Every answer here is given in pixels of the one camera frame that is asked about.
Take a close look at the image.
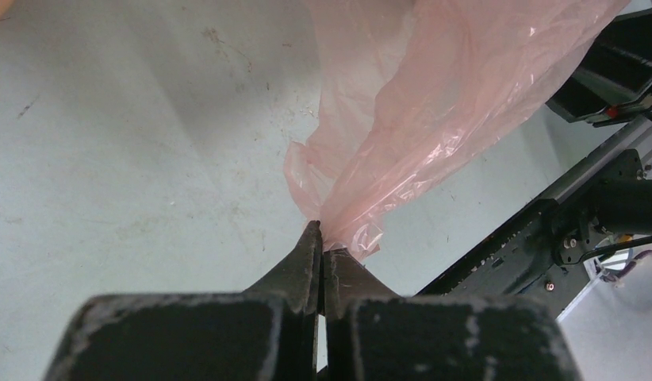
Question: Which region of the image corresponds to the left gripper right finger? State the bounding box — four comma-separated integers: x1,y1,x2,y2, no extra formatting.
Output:
322,249,581,380

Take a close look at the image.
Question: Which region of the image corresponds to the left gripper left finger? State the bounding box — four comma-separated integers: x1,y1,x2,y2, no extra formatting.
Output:
44,221,322,380

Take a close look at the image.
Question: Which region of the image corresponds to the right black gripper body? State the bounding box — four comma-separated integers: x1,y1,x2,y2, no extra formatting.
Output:
547,7,652,128

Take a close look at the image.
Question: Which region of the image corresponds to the pink plastic trash bag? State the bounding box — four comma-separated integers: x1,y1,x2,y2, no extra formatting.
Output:
284,1,626,260

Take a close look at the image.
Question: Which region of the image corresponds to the black front mounting rail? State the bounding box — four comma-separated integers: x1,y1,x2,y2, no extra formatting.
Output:
421,137,652,314

